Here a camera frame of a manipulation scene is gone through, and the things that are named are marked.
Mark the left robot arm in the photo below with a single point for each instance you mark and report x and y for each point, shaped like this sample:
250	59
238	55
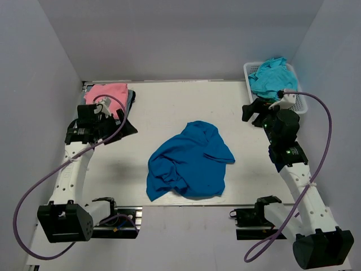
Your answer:
66	217

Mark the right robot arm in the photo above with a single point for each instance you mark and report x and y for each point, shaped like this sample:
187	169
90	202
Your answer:
317	240

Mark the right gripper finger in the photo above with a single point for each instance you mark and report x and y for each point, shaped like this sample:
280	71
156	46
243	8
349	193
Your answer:
259	120
247	112

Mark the pink folded t-shirt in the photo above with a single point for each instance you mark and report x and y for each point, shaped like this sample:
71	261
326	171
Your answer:
114	86

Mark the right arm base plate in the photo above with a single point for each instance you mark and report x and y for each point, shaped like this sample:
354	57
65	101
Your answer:
249	226

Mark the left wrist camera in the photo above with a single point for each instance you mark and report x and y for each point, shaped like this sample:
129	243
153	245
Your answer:
102	106

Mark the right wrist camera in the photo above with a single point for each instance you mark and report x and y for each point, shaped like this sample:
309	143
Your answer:
287	99

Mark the grey-blue folded t-shirt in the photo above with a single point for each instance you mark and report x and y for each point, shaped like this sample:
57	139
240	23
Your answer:
130	98

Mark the blue t-shirt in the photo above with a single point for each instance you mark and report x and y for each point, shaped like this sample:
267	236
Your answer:
192	163

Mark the turquoise crumpled t-shirt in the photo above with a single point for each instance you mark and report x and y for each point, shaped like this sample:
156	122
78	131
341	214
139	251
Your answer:
270	77

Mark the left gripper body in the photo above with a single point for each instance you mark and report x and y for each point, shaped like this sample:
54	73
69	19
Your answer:
107	126

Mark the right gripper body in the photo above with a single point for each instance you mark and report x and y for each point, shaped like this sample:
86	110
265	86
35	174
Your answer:
269	114

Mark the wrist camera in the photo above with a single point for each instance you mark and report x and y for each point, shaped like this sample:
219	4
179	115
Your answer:
287	99
102	106

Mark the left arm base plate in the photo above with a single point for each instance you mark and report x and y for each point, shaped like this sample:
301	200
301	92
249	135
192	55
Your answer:
125	226

